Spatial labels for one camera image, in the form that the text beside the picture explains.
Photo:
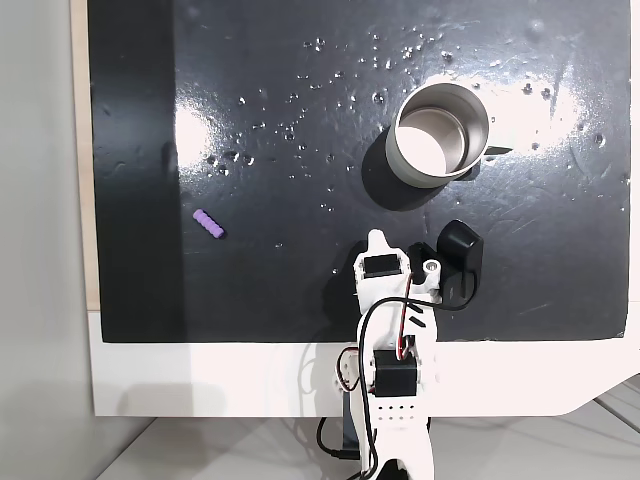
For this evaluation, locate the purple ribbed pen grip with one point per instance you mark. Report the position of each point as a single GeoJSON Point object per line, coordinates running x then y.
{"type": "Point", "coordinates": [208, 223]}

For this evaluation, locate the black glossy table mat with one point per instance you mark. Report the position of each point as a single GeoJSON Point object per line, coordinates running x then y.
{"type": "Point", "coordinates": [280, 280]}

